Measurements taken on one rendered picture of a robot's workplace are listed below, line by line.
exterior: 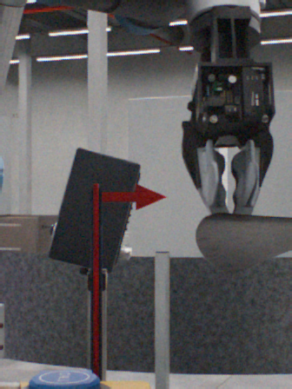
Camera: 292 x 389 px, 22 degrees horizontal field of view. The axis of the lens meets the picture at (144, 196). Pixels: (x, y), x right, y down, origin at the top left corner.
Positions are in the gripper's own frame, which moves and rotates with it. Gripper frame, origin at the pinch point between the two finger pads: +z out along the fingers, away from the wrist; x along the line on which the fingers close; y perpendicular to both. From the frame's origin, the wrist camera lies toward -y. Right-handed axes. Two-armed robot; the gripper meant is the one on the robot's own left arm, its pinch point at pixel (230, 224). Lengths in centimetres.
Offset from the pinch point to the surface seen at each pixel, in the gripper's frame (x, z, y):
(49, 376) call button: -15.0, 15.7, 27.1
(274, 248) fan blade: 5.3, 1.2, -5.5
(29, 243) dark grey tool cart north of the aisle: -94, -153, -662
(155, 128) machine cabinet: 29, -253, -610
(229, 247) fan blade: 0.2, 1.8, -2.3
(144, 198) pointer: -8.6, -0.8, 6.4
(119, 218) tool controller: -10, -14, -49
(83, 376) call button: -13.0, 15.8, 27.1
